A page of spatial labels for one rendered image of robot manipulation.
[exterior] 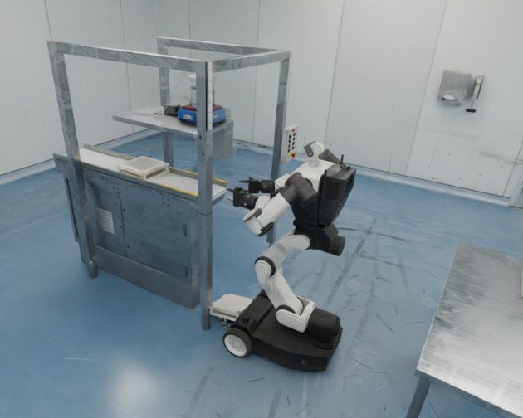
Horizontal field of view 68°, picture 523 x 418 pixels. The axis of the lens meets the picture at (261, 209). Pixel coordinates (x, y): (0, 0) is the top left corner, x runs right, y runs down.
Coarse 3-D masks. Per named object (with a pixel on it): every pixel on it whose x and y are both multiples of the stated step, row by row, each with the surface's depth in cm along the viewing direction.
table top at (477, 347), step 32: (480, 256) 208; (512, 256) 210; (448, 288) 182; (480, 288) 183; (512, 288) 185; (448, 320) 162; (480, 320) 163; (512, 320) 164; (448, 352) 146; (480, 352) 147; (512, 352) 148; (448, 384) 134; (480, 384) 134; (512, 384) 135; (512, 416) 126
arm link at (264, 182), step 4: (252, 180) 240; (256, 180) 241; (264, 180) 242; (248, 184) 244; (252, 184) 241; (256, 184) 241; (260, 184) 242; (264, 184) 240; (248, 188) 243; (252, 188) 242; (256, 188) 242; (260, 188) 242; (264, 188) 241; (248, 192) 243; (252, 192) 243; (256, 192) 244; (264, 192) 243
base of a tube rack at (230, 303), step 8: (224, 296) 290; (232, 296) 290; (240, 296) 291; (216, 304) 276; (224, 304) 276; (232, 304) 277; (240, 304) 277; (248, 304) 277; (224, 312) 270; (232, 312) 266
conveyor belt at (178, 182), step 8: (80, 152) 299; (88, 152) 300; (96, 152) 301; (64, 160) 284; (88, 160) 285; (96, 160) 286; (104, 160) 287; (112, 160) 288; (120, 160) 289; (112, 168) 273; (168, 176) 267; (176, 176) 268; (168, 184) 255; (176, 184) 256; (184, 184) 256; (192, 184) 257; (192, 192) 246; (216, 192) 248; (224, 192) 255
